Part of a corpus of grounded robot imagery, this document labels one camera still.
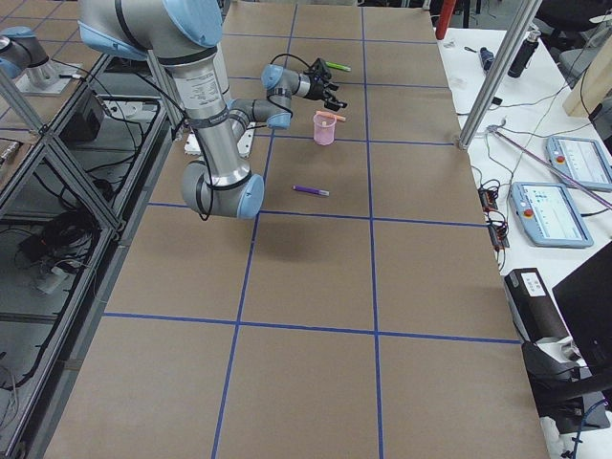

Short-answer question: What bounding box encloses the near blue teach pendant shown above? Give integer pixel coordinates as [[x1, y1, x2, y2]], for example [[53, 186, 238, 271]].
[[510, 182, 594, 249]]

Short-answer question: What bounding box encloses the brown paper table mat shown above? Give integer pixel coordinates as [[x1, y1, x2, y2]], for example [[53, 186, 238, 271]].
[[45, 3, 547, 458]]

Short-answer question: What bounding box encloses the white stand with rod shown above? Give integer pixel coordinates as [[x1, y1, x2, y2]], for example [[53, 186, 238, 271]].
[[485, 121, 612, 211]]

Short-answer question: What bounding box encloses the green highlighter pen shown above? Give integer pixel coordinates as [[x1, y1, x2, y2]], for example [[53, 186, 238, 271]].
[[324, 61, 352, 73]]

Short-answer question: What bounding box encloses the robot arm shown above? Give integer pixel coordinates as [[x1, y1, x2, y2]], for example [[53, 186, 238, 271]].
[[228, 57, 347, 134], [78, 1, 264, 219]]

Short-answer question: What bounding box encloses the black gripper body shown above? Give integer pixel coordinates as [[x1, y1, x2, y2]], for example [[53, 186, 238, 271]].
[[301, 57, 336, 101]]

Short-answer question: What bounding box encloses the black water bottle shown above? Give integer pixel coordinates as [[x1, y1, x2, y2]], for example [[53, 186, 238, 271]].
[[507, 30, 541, 78]]

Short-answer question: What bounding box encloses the far blue teach pendant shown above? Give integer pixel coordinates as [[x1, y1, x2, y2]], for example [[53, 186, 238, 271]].
[[546, 136, 611, 192]]

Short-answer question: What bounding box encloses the aluminium frame post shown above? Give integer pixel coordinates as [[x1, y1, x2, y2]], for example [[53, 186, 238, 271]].
[[457, 0, 542, 150]]

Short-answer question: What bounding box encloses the pink mesh pen holder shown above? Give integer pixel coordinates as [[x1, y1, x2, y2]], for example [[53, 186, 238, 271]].
[[313, 114, 337, 146]]

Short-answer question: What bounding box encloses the black box with label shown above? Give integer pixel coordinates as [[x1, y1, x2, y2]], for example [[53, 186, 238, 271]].
[[504, 268, 569, 343]]

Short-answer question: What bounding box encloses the purple highlighter pen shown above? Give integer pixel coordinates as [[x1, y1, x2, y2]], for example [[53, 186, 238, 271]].
[[292, 185, 330, 197]]

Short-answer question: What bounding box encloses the blue teach pendant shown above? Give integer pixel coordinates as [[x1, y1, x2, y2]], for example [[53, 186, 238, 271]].
[[546, 136, 611, 192], [510, 182, 594, 249]]

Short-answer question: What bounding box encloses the orange highlighter pen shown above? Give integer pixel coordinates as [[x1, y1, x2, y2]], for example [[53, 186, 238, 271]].
[[316, 111, 346, 122]]

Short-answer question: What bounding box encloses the folded blue umbrella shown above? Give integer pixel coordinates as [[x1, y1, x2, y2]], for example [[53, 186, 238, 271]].
[[479, 47, 495, 74]]

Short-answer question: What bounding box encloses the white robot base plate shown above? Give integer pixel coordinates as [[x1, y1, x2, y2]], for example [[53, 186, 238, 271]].
[[185, 129, 253, 159]]

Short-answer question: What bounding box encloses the orange black usb hub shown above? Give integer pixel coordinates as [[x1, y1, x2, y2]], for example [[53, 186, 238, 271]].
[[478, 186, 498, 211], [487, 221, 510, 251]]

